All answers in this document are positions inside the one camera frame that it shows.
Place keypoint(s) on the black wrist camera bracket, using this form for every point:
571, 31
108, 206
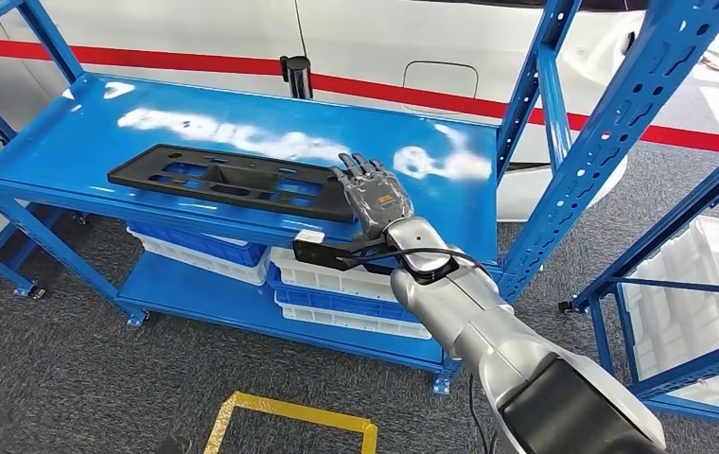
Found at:
322, 257

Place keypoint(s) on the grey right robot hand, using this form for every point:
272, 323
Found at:
378, 197

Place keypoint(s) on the red barrier belt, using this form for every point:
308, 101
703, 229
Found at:
146, 61

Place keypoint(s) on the long black plastic part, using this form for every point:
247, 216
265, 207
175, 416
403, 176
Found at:
140, 172

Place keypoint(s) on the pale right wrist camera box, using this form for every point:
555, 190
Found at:
309, 237

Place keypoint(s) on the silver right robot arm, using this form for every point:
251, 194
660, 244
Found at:
478, 326

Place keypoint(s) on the black stanchion post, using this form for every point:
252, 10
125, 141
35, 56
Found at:
297, 78

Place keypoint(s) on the blue plastic crate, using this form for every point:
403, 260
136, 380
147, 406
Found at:
347, 307
209, 250

